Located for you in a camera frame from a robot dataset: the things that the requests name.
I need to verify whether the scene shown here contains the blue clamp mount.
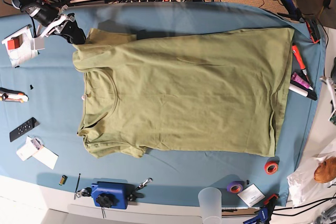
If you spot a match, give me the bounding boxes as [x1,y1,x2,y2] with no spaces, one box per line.
[91,182,138,209]

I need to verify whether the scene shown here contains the translucent plastic cup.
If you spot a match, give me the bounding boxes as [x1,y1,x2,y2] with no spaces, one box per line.
[198,187,222,224]

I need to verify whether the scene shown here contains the blue table cloth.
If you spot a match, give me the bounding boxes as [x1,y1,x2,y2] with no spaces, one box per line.
[1,2,326,207]

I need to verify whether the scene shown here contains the purple tape roll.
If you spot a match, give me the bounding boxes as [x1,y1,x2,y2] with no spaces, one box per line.
[227,180,245,194]

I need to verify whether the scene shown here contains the black zip tie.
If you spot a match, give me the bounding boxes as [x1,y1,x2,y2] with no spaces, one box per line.
[73,173,81,200]

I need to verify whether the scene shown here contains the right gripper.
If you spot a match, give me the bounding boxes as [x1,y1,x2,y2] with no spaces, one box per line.
[33,5,86,45]

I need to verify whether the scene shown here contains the blue spring clamp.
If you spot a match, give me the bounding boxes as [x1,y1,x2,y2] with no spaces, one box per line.
[243,194,279,224]

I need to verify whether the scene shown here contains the blue black bar clamp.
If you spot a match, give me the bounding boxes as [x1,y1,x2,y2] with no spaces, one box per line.
[278,0,305,23]

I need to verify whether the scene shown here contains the pink tube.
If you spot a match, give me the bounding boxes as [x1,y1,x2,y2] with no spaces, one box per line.
[291,72,313,90]

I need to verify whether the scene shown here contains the white paper card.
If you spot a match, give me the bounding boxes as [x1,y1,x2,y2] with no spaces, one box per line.
[33,147,58,169]

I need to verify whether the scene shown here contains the silver carabiner clip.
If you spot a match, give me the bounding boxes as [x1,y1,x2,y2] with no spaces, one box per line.
[135,177,153,191]

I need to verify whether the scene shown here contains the white lint roller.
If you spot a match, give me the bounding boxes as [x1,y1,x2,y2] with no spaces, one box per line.
[289,84,317,101]

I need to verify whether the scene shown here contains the orange black clamp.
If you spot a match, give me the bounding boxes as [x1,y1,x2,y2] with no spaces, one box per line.
[305,17,321,44]

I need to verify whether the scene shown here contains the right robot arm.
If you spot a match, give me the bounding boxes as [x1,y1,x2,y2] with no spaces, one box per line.
[9,0,86,45]

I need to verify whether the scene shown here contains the white card box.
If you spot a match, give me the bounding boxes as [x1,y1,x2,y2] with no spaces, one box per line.
[16,136,43,161]

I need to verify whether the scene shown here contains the olive green t-shirt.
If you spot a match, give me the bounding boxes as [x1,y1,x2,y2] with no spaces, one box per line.
[72,27,295,158]

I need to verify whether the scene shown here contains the small orange box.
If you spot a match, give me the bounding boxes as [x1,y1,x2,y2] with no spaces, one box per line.
[7,38,20,50]

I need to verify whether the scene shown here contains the orange tape roll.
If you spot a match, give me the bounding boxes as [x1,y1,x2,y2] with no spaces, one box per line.
[264,161,279,175]

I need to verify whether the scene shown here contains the white printed card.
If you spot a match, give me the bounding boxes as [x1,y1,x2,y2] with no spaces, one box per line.
[237,184,265,207]

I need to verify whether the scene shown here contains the orange white utility knife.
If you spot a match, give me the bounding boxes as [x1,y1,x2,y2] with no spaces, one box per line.
[1,88,29,103]

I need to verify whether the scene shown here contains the small green battery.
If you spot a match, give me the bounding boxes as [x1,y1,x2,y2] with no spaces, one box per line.
[59,175,67,186]

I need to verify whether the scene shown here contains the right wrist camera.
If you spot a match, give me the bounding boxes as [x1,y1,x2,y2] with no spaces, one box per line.
[30,37,45,51]

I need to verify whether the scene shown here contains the brown bread roll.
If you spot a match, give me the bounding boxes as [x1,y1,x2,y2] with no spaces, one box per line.
[314,157,336,184]

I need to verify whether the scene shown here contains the black remote control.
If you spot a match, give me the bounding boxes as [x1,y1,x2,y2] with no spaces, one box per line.
[9,117,39,142]

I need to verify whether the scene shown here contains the white plastic bag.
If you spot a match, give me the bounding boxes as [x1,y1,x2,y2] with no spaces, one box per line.
[287,140,335,207]

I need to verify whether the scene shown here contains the orange handled screwdriver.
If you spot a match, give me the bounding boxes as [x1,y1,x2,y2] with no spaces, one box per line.
[292,45,310,83]

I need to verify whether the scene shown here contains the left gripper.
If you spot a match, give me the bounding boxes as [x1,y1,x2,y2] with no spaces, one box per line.
[320,76,335,115]

